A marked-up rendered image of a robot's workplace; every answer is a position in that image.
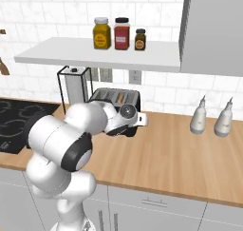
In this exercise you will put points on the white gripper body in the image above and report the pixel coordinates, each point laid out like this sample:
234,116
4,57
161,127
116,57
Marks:
142,119

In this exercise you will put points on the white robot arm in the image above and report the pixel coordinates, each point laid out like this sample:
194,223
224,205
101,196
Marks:
57,139

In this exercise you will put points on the black and silver toaster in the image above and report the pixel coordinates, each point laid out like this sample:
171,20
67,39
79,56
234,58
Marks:
129,98

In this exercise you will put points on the toasted bread slice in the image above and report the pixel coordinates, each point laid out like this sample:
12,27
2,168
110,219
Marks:
120,97

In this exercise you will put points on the white squeeze bottle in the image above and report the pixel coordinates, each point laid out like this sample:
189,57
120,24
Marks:
223,124
198,120

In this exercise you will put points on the white paper towel roll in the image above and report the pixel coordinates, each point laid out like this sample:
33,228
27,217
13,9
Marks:
76,89

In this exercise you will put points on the small brown jar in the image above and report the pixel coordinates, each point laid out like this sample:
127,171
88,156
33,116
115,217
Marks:
140,41

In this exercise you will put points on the grey drawer front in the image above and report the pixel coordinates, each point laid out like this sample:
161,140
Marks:
226,215
12,177
126,198

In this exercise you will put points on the red jar with black lid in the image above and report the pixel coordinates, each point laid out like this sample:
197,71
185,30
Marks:
121,35

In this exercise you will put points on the yellow jar with white lid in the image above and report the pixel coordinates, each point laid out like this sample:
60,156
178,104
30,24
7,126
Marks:
102,35

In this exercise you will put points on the black hob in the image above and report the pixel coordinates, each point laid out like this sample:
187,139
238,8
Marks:
15,120

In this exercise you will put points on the brown hanging tool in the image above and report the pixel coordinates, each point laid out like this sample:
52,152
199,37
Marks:
3,68
2,31

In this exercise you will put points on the grey wall socket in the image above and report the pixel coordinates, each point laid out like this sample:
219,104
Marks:
135,77
106,75

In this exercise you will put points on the white wall shelf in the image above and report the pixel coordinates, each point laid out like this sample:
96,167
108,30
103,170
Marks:
79,54

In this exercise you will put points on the grey wall cupboard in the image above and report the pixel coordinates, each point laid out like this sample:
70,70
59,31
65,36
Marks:
215,28

